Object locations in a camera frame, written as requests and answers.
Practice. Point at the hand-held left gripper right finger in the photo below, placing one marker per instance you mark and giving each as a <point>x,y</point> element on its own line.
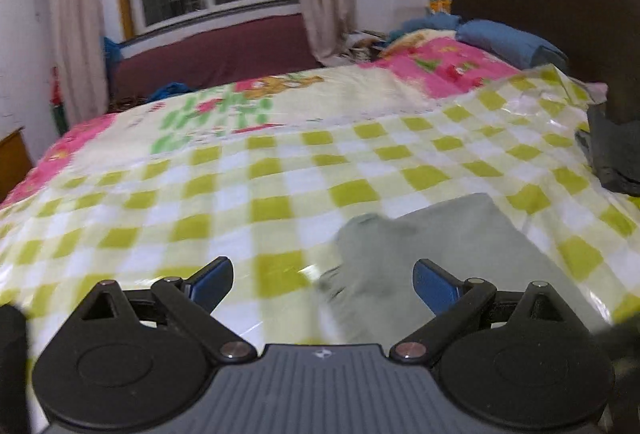
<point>435,286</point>

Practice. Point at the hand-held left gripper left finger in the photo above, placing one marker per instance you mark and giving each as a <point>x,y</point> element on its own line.
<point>212,284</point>

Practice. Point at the grey-green pants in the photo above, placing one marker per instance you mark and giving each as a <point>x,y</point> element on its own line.
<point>460,234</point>

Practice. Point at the blue cloth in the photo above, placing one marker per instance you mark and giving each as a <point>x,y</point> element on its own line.
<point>112,50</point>
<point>172,91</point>

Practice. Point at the pink printed blanket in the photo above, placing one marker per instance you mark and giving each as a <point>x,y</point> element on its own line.
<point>310,89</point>

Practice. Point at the dark grey cloth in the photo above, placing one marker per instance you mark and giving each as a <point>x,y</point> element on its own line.
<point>612,149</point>

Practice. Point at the maroon sofa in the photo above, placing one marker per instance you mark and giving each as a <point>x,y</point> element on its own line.
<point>215,54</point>

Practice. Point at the wooden cabinet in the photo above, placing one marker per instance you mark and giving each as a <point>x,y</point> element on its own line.
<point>14,164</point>

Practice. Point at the blue pillow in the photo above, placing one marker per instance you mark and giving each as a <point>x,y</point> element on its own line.
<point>510,42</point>

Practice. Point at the blue blanket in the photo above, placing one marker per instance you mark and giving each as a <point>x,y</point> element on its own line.
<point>425,24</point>

